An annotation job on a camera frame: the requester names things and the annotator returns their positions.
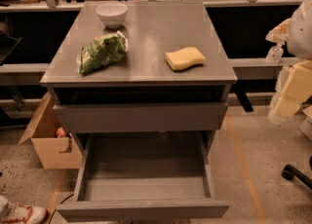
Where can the green jalapeno chip bag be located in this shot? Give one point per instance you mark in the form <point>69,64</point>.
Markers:
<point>102,51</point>

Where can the open grey lower drawer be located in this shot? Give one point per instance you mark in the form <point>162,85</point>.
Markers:
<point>144,176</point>

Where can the orange ball in box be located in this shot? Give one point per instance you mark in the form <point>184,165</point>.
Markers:
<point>60,132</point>

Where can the grey upper drawer front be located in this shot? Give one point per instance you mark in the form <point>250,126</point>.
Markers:
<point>141,117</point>

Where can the white ceramic bowl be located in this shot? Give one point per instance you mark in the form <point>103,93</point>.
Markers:
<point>112,14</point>

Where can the cardboard box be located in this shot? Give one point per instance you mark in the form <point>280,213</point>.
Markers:
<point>54,151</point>

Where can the black office chair base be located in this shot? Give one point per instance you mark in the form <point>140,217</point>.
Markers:
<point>289,172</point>

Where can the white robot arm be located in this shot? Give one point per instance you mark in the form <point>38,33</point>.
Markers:
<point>295,32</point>

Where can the grey drawer cabinet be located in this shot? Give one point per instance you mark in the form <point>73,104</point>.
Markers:
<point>152,29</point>

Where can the white red sneaker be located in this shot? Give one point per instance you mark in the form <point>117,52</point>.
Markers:
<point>11,213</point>

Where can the yellow sponge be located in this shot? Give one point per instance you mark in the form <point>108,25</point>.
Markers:
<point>184,58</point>

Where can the clear sanitizer pump bottle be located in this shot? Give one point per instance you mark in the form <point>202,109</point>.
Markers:
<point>275,53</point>

